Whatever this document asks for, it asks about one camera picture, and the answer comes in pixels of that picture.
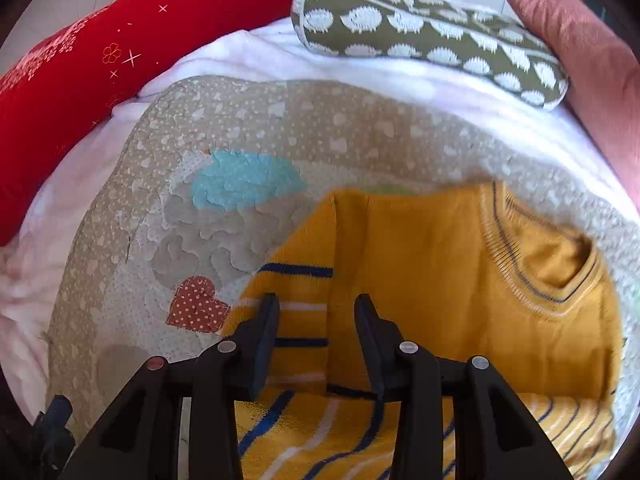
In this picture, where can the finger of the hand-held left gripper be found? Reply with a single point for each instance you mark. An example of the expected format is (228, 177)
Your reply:
(54, 425)

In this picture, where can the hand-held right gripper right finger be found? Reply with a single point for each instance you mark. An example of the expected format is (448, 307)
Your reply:
(370, 345)

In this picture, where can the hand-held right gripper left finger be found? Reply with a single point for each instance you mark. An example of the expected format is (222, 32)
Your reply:
(262, 350)

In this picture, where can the yellow striped knit sweater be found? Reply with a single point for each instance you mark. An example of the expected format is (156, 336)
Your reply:
(425, 260)

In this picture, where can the patchwork heart quilt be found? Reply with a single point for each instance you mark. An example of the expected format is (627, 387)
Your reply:
(300, 125)

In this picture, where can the red patterned blanket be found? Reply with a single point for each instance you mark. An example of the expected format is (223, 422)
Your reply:
(100, 85)

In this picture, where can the green hedgehog print bolster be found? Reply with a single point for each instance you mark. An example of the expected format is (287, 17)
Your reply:
(425, 30)

